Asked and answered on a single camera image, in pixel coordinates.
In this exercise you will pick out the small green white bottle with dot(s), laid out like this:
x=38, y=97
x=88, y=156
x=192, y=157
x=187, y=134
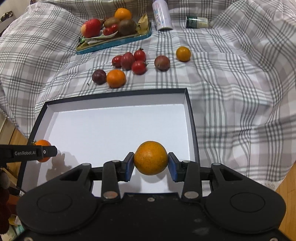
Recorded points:
x=195, y=22

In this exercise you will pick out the yellow orange citrus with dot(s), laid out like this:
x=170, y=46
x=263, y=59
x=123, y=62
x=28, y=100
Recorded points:
x=183, y=54
x=151, y=158

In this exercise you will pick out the brown kiwi front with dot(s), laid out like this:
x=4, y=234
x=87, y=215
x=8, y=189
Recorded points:
x=127, y=27

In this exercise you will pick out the blue rimmed tray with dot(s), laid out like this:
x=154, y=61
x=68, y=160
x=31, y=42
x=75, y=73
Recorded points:
x=84, y=47

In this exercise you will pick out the brown kiwi rear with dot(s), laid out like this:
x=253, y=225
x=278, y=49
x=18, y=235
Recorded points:
x=111, y=21

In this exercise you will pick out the white small dish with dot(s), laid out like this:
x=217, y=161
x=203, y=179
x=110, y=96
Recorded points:
x=101, y=37

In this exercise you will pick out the cherry tomato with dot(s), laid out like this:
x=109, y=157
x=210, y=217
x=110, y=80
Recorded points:
x=140, y=55
x=116, y=61
x=107, y=31
x=114, y=28
x=139, y=67

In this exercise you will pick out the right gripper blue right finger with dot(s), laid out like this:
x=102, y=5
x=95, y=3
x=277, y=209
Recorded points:
x=187, y=172

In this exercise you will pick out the large orange mandarin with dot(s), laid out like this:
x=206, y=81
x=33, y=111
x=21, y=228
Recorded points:
x=116, y=78

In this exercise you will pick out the dark purple plum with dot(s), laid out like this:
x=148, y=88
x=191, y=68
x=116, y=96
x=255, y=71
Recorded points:
x=99, y=77

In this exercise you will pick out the mandarin with leaf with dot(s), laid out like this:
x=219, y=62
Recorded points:
x=42, y=143

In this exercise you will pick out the red apple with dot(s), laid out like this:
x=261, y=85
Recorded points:
x=91, y=28

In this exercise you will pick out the black white shallow box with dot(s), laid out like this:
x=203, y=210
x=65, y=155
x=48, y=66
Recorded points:
x=104, y=127

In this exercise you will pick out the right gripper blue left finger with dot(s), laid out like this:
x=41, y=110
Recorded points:
x=112, y=173

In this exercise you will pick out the reddish brown plum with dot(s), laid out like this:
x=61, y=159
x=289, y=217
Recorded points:
x=162, y=63

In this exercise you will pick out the orange on tray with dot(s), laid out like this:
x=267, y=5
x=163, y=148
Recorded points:
x=123, y=14

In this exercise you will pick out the tan paper wrapper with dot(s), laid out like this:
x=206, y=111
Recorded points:
x=143, y=23

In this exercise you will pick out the brown kiwi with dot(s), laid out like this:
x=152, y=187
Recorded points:
x=127, y=27
x=111, y=21

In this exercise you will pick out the white spray can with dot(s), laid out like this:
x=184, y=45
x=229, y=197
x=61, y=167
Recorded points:
x=161, y=15

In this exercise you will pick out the grey plaid cloth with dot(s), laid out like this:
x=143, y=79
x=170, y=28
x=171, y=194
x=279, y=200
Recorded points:
x=240, y=77

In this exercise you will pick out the oblong red tomato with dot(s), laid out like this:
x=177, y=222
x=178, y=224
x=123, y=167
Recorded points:
x=127, y=61

